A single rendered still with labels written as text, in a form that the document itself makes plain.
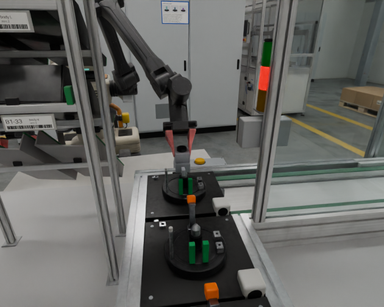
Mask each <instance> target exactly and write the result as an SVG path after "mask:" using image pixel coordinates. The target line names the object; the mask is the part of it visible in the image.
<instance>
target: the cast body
mask: <svg viewBox="0 0 384 307"><path fill-rule="evenodd" d="M174 152H175V157H174V167H175V171H176V173H182V176H185V173H186V172H190V152H189V149H188V148H187V147H186V146H177V148H174Z"/></svg>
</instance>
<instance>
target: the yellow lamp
mask: <svg viewBox="0 0 384 307"><path fill-rule="evenodd" d="M265 100H266V90H260V89H258V95H257V106H256V110H257V111H260V112H264V109H265Z"/></svg>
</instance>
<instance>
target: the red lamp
mask: <svg viewBox="0 0 384 307"><path fill-rule="evenodd" d="M268 75H269V67H265V66H261V67H260V78H259V84H258V88H259V89H260V90H267V84H268Z"/></svg>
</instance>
